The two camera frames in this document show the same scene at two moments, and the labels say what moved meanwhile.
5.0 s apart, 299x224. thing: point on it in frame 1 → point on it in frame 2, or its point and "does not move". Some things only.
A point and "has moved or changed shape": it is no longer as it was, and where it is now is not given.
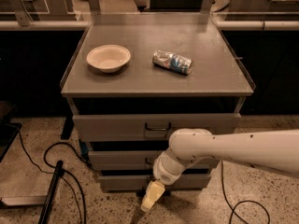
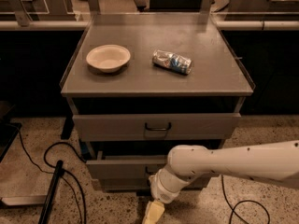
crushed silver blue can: x=174 y=62 does not move
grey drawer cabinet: x=135 y=78 does not move
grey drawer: x=137 y=161 has moved or changed shape
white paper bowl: x=108 y=58 does not move
